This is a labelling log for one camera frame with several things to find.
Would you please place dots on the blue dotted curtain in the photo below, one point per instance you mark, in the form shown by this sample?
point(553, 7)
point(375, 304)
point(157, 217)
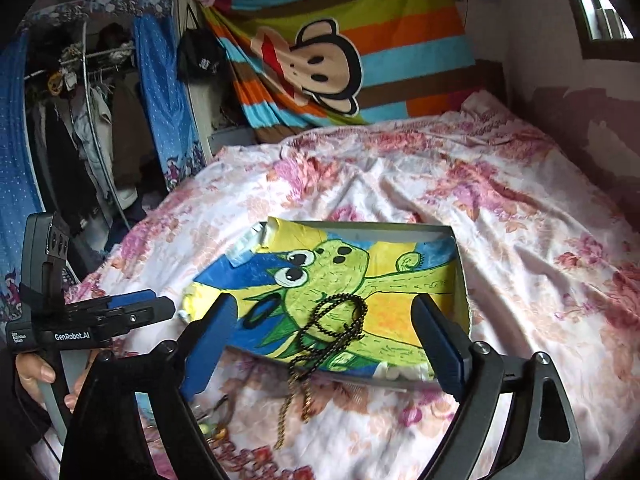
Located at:
point(17, 160)
point(165, 100)

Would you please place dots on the window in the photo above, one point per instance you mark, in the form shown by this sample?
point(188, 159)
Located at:
point(600, 5)

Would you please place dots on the tray with cartoon paper lining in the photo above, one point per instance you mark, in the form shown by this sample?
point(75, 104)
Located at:
point(440, 240)

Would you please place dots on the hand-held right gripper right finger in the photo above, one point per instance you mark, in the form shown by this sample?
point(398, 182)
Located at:
point(442, 352)

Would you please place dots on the cartoon drawing paper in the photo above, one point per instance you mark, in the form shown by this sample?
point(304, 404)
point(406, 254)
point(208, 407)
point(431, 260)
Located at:
point(390, 305)

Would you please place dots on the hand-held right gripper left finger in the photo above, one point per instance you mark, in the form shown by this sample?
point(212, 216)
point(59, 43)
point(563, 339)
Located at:
point(207, 350)

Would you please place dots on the brown wooden headboard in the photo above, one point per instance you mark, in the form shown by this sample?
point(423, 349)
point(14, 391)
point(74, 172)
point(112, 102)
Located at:
point(490, 80)

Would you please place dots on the pink floral bed sheet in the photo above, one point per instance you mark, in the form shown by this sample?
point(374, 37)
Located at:
point(400, 170)

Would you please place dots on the person's left hand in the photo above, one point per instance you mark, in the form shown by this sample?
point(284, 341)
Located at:
point(32, 372)

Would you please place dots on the black cap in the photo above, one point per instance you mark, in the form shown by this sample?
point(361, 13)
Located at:
point(200, 55)

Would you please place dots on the striped monkey cartoon pillow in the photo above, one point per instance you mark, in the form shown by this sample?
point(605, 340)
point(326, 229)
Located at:
point(400, 25)

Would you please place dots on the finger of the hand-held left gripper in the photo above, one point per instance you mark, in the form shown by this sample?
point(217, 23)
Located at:
point(145, 315)
point(132, 297)

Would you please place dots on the hanging clothes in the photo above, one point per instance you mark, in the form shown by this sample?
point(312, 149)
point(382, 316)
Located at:
point(95, 140)

